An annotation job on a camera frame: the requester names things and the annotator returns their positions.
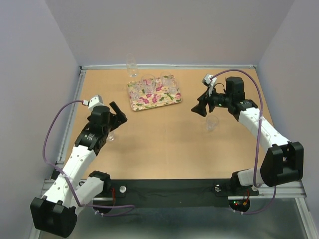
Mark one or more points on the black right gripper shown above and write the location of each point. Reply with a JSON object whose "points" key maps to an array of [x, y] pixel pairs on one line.
{"points": [[204, 99]]}

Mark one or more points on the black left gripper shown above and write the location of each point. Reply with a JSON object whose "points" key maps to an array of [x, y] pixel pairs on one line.
{"points": [[118, 119]]}

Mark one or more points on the small clear glass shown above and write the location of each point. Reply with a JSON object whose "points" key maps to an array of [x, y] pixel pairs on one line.
{"points": [[136, 86]]}

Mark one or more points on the clear faceted glass tumbler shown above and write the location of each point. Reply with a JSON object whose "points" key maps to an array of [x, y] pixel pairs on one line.
{"points": [[166, 78]]}

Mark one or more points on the tall clear glass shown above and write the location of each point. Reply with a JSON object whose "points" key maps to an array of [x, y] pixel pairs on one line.
{"points": [[131, 65]]}

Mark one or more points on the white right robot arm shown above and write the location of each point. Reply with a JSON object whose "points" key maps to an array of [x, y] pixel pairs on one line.
{"points": [[284, 160]]}

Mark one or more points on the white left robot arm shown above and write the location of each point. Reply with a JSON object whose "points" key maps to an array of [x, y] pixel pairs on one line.
{"points": [[57, 210]]}

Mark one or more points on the floral patterned tray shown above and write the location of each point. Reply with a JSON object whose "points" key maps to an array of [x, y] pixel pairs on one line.
{"points": [[158, 98]]}

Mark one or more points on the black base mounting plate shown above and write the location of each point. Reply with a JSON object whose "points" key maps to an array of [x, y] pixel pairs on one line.
{"points": [[156, 193]]}

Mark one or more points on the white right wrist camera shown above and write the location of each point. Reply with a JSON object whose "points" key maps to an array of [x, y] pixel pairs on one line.
{"points": [[209, 81]]}

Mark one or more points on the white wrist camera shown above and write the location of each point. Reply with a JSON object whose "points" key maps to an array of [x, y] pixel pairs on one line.
{"points": [[209, 81], [95, 101]]}

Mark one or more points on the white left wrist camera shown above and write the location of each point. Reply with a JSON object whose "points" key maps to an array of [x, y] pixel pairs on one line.
{"points": [[95, 101]]}

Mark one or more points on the aluminium front frame rail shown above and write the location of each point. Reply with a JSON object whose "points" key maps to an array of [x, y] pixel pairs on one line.
{"points": [[290, 190]]}

